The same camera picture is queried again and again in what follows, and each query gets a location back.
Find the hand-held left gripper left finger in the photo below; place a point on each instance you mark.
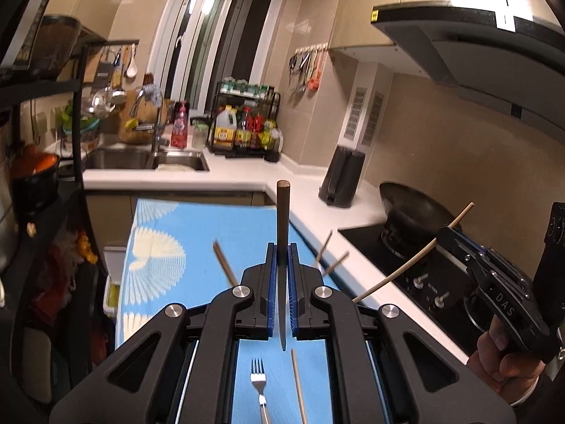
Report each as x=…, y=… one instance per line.
x=271, y=291

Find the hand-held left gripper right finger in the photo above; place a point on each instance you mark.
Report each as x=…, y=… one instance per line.
x=294, y=291

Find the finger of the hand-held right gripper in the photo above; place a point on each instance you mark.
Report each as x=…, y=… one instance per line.
x=483, y=249
x=454, y=243

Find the wooden chopstick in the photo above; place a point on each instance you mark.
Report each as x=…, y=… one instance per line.
x=299, y=388
x=225, y=265
x=283, y=221
x=323, y=249
x=459, y=217
x=337, y=263

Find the person's right hand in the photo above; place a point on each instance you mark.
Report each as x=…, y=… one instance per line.
x=499, y=362

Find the metal stove knob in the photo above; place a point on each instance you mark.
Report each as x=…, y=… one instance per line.
x=440, y=301
x=418, y=282

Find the black glass stove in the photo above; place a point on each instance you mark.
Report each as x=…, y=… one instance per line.
x=375, y=243

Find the blue patterned tablecloth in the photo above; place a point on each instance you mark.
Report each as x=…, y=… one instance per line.
x=176, y=229

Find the black electric kettle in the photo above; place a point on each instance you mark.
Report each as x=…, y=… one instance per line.
x=342, y=176

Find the beige base cabinet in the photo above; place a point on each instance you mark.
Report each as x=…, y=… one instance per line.
x=176, y=196

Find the yellow green oil bottle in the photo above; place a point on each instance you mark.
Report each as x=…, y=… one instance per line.
x=273, y=134

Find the red sauce bottle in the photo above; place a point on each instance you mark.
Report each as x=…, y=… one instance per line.
x=258, y=132

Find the dark soy sauce bottle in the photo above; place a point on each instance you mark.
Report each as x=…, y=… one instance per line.
x=243, y=130

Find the white jug with yellow label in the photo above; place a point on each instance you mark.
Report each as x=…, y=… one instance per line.
x=225, y=128

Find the glass jar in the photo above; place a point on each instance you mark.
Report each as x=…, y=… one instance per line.
x=199, y=134

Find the pink dish soap bottle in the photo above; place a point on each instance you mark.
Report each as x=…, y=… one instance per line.
x=180, y=128

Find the black spice rack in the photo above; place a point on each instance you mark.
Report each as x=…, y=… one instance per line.
x=276, y=101

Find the steel sink faucet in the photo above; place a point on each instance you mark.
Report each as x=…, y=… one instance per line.
x=156, y=132

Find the steel sink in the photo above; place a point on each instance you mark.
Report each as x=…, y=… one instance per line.
x=123, y=159

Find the grey range hood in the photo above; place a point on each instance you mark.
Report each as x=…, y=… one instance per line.
x=463, y=39

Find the row of spice jars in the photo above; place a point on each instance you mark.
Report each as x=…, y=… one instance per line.
x=245, y=88

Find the wooden cutting board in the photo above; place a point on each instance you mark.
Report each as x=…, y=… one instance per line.
x=137, y=128

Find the hanging orange peeler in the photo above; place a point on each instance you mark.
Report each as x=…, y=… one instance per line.
x=314, y=77

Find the hanging kitchen scissors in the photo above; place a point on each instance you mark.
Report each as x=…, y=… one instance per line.
x=295, y=64

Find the black shelf rack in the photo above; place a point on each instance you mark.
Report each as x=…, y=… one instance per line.
x=77, y=141

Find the green bowl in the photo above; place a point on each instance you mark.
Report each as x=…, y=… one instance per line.
x=88, y=123

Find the black pot with orange inside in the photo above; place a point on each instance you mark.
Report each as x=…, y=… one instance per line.
x=35, y=181

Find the hanging white ladle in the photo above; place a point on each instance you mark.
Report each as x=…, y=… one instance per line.
x=130, y=66

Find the hanging steel grater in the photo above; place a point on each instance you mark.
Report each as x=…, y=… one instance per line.
x=102, y=70

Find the dark bowl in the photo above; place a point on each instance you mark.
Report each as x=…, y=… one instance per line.
x=57, y=44

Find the wall vent grille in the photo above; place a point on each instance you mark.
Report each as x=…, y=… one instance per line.
x=374, y=119
x=354, y=112

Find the beige wall cabinet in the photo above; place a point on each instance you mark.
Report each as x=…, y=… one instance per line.
x=397, y=0

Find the window frame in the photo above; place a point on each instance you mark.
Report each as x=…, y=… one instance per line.
x=216, y=31

